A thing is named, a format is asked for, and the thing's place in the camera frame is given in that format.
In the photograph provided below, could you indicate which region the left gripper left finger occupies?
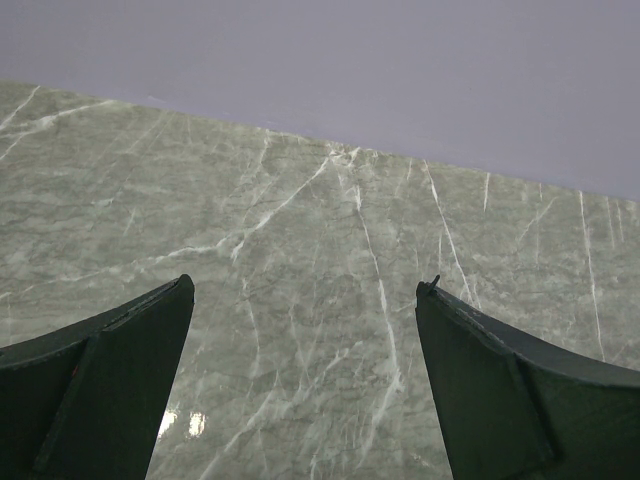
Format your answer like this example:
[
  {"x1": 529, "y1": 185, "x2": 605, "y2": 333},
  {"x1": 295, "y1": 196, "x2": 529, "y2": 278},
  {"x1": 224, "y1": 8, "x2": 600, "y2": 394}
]
[{"x1": 1, "y1": 274, "x2": 194, "y2": 479}]

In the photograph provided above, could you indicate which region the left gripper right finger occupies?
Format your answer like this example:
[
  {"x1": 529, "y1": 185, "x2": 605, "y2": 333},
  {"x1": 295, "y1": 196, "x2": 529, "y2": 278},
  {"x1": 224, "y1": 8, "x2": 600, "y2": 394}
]
[{"x1": 416, "y1": 281, "x2": 639, "y2": 479}]

